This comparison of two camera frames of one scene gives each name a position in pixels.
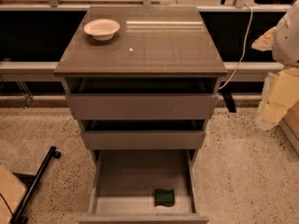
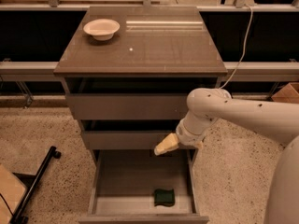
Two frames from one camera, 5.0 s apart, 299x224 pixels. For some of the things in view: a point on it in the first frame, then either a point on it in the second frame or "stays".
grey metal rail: [45, 71] stays
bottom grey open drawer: [142, 187] stays
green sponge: [163, 197] stays
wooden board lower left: [12, 191] stays
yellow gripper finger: [280, 92] → [199, 145]
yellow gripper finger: [264, 42] → [169, 144]
